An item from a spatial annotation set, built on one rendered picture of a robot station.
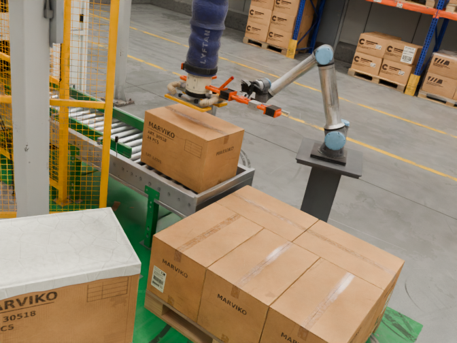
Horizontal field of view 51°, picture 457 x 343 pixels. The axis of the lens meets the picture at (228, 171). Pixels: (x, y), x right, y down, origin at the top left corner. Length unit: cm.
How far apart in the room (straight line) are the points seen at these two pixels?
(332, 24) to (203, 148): 905
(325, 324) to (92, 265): 121
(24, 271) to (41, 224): 28
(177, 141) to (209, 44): 68
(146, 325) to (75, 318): 119
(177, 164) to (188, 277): 92
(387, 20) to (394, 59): 158
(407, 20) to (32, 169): 952
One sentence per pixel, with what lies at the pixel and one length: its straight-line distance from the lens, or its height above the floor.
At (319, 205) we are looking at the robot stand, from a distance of 390.
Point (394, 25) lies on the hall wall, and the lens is 1148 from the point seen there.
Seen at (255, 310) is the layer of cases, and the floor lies 47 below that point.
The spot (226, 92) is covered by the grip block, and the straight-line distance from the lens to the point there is 315.
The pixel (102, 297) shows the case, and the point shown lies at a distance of 186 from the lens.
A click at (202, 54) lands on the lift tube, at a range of 319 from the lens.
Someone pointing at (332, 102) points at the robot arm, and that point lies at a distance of 348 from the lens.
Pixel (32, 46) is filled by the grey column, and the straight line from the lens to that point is 279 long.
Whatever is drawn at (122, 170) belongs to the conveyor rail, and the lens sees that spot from 353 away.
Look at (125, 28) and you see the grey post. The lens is 616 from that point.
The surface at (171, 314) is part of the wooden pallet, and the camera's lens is 308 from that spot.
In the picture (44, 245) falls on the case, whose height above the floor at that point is 102.
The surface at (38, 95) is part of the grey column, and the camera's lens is 288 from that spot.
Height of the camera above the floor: 213
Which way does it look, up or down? 26 degrees down
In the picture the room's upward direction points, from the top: 11 degrees clockwise
